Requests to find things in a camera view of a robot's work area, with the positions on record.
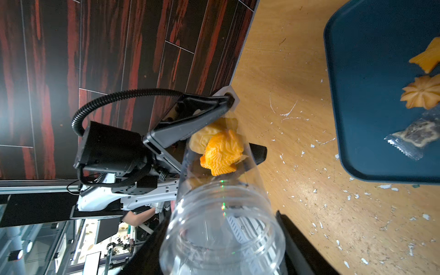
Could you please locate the yellow fish shaped cookie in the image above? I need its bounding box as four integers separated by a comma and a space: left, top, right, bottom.
409, 37, 440, 74

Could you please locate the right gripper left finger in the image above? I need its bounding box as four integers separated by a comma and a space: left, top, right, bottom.
118, 217, 170, 275

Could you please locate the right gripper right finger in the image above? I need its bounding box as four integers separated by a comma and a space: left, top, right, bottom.
276, 211, 339, 275

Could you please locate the teal plastic tray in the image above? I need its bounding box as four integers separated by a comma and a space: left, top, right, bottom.
324, 1, 440, 184

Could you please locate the orange fish cookie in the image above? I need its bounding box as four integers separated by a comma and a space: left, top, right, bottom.
199, 129, 244, 176

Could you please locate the yellow swirl cookie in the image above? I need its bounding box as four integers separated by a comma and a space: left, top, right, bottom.
400, 74, 440, 110

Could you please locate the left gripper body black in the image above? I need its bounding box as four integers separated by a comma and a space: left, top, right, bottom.
74, 121, 182, 187

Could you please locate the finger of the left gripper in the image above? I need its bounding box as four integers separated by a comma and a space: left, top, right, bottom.
249, 143, 268, 165
143, 94, 235, 149

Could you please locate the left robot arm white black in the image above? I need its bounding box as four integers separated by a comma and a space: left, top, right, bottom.
71, 86, 267, 219

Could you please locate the clear jar with yellow cookies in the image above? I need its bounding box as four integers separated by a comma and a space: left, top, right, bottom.
159, 124, 285, 275

